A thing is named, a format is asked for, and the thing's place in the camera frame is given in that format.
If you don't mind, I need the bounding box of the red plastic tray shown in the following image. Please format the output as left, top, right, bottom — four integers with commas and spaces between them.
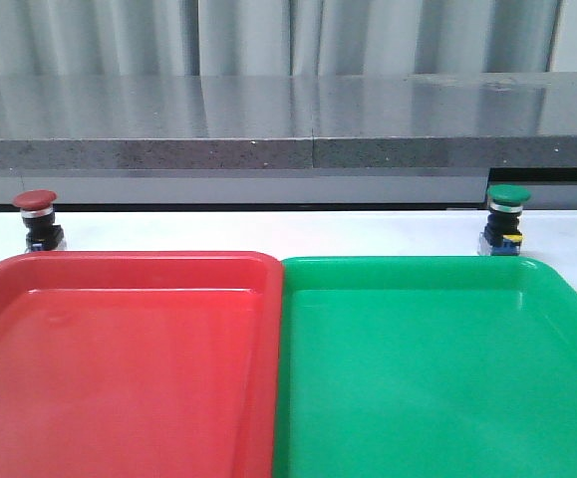
0, 252, 283, 477

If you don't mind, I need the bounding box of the grey stone counter ledge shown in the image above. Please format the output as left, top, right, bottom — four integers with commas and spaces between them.
0, 73, 577, 209

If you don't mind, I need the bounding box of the green plastic tray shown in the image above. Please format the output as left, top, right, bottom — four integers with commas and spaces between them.
273, 257, 577, 477

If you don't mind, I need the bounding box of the red mushroom push button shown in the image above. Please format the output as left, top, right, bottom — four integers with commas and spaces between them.
13, 189, 67, 253

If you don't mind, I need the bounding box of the green mushroom push button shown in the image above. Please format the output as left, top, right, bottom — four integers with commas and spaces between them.
478, 184, 531, 256

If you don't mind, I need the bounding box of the white pleated curtain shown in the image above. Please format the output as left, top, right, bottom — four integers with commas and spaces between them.
0, 1, 562, 76

